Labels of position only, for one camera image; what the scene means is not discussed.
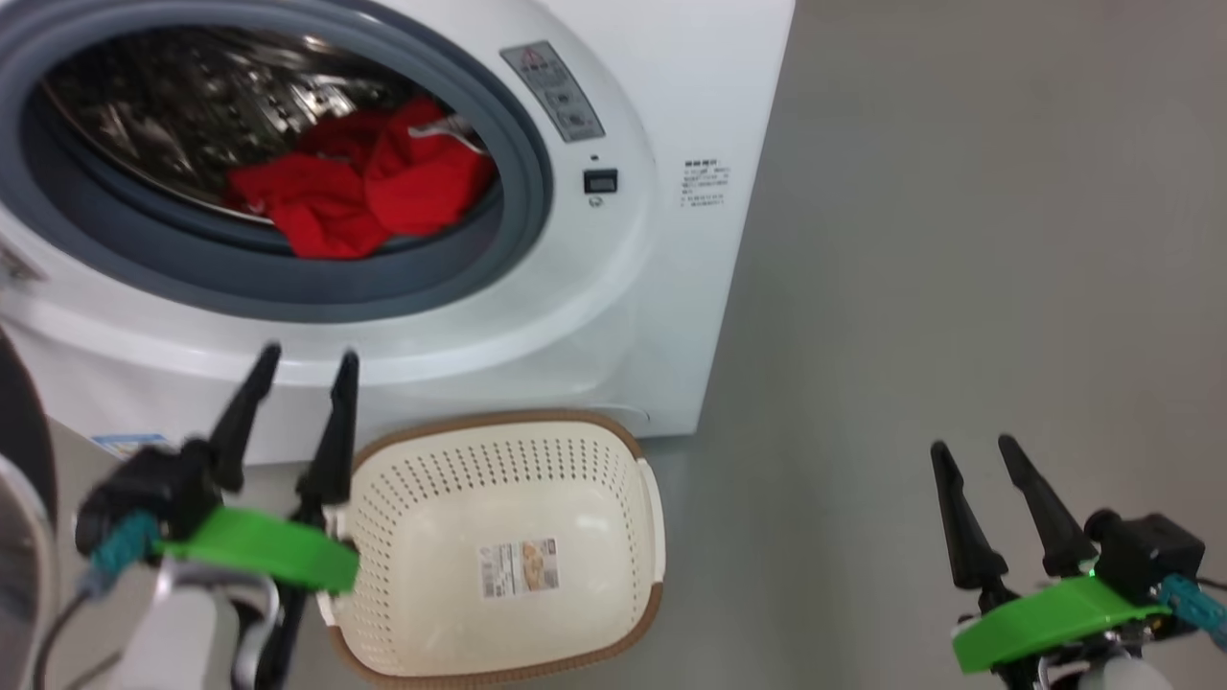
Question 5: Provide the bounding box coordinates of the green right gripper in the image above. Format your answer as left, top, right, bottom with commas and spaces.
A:
930, 434, 1172, 675

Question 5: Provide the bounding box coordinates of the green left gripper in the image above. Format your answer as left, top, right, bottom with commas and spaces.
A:
158, 343, 360, 595

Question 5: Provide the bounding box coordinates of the red and white garment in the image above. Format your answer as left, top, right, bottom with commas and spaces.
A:
225, 94, 499, 262

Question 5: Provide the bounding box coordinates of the black washer door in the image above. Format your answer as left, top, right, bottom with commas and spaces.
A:
0, 326, 60, 690

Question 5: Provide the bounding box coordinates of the cream perforated basket, brown rim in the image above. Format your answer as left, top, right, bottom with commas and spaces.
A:
316, 410, 667, 690

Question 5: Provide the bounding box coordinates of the printed sticker label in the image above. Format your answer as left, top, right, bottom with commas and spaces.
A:
477, 537, 560, 601

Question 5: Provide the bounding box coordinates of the stainless steel washer drum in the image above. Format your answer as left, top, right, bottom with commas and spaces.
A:
43, 27, 480, 226

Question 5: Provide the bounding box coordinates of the white front-load washing machine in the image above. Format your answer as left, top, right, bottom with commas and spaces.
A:
0, 0, 797, 471

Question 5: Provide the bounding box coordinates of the blue energy label sticker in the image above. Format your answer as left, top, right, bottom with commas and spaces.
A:
91, 433, 174, 459

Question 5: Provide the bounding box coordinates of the grey warning sticker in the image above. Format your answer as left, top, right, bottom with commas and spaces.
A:
498, 40, 607, 143

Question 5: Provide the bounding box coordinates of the small printed text sticker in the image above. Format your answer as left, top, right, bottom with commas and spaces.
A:
683, 158, 731, 210

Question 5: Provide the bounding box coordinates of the black cable with teal plug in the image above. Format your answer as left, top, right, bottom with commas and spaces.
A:
34, 513, 164, 690
1155, 573, 1227, 653

